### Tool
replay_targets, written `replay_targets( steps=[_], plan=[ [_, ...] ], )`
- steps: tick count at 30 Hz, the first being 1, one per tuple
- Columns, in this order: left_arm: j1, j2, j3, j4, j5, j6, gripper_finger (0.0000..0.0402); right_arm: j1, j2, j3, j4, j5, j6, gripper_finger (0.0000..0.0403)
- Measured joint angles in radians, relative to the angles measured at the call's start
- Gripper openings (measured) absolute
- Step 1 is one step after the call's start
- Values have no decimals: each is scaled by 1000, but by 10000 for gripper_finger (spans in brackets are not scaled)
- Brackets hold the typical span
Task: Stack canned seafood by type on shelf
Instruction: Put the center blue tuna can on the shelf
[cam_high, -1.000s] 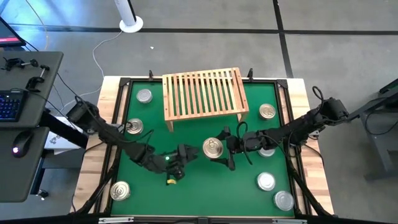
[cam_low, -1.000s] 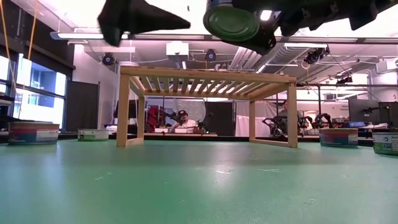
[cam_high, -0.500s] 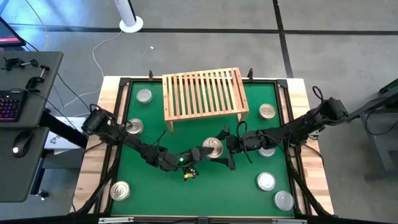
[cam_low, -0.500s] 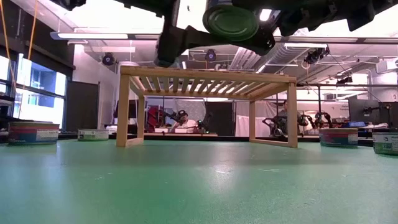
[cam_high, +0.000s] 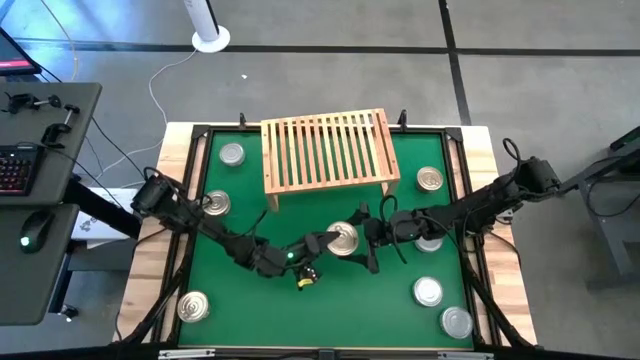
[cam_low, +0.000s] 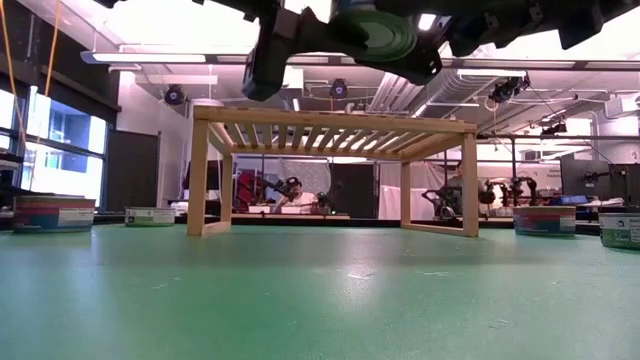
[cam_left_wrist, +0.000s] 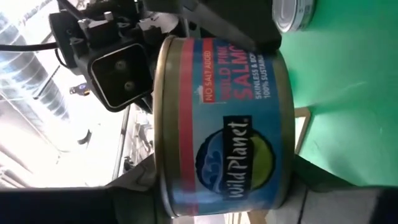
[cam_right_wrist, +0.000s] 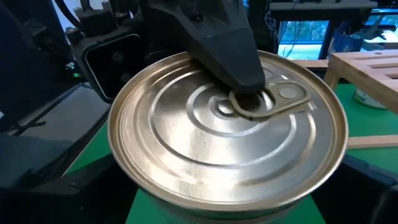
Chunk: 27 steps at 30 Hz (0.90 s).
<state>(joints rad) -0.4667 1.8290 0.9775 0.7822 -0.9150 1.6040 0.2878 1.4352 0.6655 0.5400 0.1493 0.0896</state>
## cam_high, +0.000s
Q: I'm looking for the dark laptop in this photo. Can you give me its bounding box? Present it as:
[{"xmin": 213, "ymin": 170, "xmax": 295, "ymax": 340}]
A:
[{"xmin": 0, "ymin": 27, "xmax": 43, "ymax": 77}]

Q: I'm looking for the black computer mouse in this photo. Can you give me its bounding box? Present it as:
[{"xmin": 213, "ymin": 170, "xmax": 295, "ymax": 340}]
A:
[{"xmin": 18, "ymin": 209, "xmax": 55, "ymax": 255}]

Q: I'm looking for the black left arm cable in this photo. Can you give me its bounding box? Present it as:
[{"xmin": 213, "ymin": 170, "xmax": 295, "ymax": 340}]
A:
[{"xmin": 143, "ymin": 166, "xmax": 270, "ymax": 239}]

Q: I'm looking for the blue red can gold lid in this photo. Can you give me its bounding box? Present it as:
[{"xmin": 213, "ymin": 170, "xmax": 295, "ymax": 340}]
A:
[
  {"xmin": 325, "ymin": 221, "xmax": 360, "ymax": 257},
  {"xmin": 415, "ymin": 166, "xmax": 445, "ymax": 194},
  {"xmin": 176, "ymin": 290, "xmax": 211, "ymax": 324},
  {"xmin": 203, "ymin": 189, "xmax": 232, "ymax": 217}
]

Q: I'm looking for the green table mat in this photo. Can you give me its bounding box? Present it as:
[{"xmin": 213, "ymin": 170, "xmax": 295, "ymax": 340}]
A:
[{"xmin": 177, "ymin": 130, "xmax": 475, "ymax": 350}]

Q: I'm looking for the dark grey desk top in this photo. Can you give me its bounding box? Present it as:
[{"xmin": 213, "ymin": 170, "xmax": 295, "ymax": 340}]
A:
[
  {"xmin": 0, "ymin": 203, "xmax": 81, "ymax": 327},
  {"xmin": 0, "ymin": 82, "xmax": 104, "ymax": 207}
]

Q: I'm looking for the dark metal stand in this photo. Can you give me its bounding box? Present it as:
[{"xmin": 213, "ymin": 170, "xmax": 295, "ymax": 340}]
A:
[{"xmin": 549, "ymin": 124, "xmax": 640, "ymax": 281}]

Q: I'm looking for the white pole base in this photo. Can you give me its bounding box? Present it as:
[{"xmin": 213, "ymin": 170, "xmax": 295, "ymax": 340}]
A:
[{"xmin": 182, "ymin": 0, "xmax": 232, "ymax": 54}]

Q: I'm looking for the black backlit keyboard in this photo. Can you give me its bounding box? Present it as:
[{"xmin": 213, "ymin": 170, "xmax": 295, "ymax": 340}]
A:
[{"xmin": 0, "ymin": 144, "xmax": 44, "ymax": 197}]

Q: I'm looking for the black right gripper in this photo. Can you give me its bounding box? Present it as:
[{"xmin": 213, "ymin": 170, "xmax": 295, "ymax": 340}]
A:
[{"xmin": 341, "ymin": 201, "xmax": 397, "ymax": 275}]

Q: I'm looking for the white floor cable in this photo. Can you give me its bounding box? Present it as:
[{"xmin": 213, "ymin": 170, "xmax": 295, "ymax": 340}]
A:
[{"xmin": 94, "ymin": 47, "xmax": 200, "ymax": 181}]

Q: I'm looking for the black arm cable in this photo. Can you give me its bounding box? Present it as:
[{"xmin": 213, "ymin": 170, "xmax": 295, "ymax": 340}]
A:
[
  {"xmin": 143, "ymin": 166, "xmax": 270, "ymax": 239},
  {"xmin": 378, "ymin": 137, "xmax": 524, "ymax": 265}
]

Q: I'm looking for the black desk clamp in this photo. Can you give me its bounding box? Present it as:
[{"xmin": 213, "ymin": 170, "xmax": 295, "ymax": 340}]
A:
[
  {"xmin": 2, "ymin": 92, "xmax": 62, "ymax": 115},
  {"xmin": 40, "ymin": 103, "xmax": 81, "ymax": 150}
]

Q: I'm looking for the wooden slatted shelf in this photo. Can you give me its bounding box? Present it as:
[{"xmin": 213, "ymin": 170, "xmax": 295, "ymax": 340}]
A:
[{"xmin": 259, "ymin": 107, "xmax": 402, "ymax": 212}]

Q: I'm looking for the silver metal bracket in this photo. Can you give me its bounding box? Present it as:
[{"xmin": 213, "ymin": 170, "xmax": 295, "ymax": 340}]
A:
[
  {"xmin": 437, "ymin": 351, "xmax": 494, "ymax": 360},
  {"xmin": 158, "ymin": 348, "xmax": 216, "ymax": 360}
]

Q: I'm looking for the white printed box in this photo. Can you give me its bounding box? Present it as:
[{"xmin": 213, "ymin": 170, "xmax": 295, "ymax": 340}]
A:
[{"xmin": 69, "ymin": 187, "xmax": 141, "ymax": 250}]

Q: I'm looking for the green white can silver lid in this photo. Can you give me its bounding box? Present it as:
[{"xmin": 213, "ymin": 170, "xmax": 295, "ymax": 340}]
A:
[
  {"xmin": 439, "ymin": 306, "xmax": 474, "ymax": 340},
  {"xmin": 412, "ymin": 276, "xmax": 444, "ymax": 308},
  {"xmin": 218, "ymin": 142, "xmax": 247, "ymax": 168},
  {"xmin": 414, "ymin": 238, "xmax": 444, "ymax": 254}
]

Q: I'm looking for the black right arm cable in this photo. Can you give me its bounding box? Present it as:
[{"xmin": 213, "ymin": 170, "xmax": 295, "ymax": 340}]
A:
[{"xmin": 378, "ymin": 137, "xmax": 524, "ymax": 265}]

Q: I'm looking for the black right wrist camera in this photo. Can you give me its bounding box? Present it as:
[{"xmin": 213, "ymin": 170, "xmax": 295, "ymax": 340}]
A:
[{"xmin": 374, "ymin": 219, "xmax": 397, "ymax": 247}]

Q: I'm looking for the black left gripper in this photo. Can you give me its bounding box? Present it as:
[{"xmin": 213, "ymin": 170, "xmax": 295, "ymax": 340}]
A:
[{"xmin": 298, "ymin": 228, "xmax": 348, "ymax": 266}]

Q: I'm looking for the black desk cable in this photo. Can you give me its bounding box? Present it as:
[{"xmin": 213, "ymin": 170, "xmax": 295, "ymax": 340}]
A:
[{"xmin": 74, "ymin": 115, "xmax": 154, "ymax": 191}]

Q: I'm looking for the cream floor cable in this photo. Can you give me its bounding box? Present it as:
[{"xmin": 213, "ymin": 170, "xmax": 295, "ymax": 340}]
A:
[{"xmin": 39, "ymin": 0, "xmax": 80, "ymax": 82}]

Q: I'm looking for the black desk leg beam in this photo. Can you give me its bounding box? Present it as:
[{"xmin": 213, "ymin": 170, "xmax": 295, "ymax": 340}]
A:
[{"xmin": 62, "ymin": 177, "xmax": 144, "ymax": 240}]

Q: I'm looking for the black table frame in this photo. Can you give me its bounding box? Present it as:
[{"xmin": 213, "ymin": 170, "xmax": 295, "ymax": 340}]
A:
[{"xmin": 169, "ymin": 122, "xmax": 485, "ymax": 351}]

